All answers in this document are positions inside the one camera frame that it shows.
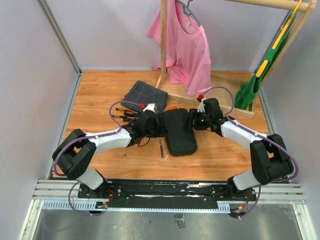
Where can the pink t-shirt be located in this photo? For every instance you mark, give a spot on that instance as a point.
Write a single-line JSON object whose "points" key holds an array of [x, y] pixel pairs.
{"points": [[188, 52]]}

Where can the orange utility knife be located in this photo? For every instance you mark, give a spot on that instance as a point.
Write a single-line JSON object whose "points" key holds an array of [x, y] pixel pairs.
{"points": [[161, 147]]}

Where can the grey folded cloth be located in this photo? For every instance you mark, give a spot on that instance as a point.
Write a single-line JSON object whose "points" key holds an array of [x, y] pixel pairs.
{"points": [[143, 93]]}

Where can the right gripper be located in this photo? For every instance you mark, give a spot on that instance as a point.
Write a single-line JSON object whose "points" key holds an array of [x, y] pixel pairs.
{"points": [[193, 116]]}

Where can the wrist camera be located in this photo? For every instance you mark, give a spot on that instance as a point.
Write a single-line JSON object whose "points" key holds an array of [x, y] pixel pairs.
{"points": [[151, 107], [201, 107]]}

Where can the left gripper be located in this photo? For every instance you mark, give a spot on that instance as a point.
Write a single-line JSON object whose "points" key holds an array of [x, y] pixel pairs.
{"points": [[161, 130]]}

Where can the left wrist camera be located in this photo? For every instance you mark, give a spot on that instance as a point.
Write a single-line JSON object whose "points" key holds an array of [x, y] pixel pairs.
{"points": [[151, 107]]}

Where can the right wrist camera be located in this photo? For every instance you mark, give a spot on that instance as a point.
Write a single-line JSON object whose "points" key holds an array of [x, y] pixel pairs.
{"points": [[201, 107]]}

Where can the orange black screwdriver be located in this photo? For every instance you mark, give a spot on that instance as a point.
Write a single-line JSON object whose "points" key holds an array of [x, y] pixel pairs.
{"points": [[170, 109]]}

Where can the yellow clothes hanger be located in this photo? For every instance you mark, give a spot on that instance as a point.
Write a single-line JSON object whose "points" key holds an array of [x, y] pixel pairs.
{"points": [[276, 45]]}

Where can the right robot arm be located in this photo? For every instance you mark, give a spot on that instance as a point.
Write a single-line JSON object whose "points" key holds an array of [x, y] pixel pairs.
{"points": [[270, 160]]}

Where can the green garment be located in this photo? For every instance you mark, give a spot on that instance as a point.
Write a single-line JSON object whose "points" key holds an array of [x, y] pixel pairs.
{"points": [[248, 92]]}

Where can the teal clothes hanger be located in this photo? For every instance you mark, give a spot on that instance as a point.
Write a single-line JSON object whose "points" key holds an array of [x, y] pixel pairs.
{"points": [[191, 15]]}

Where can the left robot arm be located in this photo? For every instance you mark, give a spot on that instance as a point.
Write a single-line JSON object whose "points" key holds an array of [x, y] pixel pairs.
{"points": [[75, 153]]}

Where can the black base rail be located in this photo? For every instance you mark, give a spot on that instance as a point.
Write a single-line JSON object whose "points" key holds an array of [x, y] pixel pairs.
{"points": [[166, 194]]}

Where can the small black screwdriver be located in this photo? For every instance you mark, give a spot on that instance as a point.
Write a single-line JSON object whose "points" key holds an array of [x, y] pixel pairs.
{"points": [[126, 112], [123, 117]]}

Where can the black plastic tool case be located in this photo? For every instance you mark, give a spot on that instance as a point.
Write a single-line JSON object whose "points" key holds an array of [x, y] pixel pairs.
{"points": [[180, 140]]}

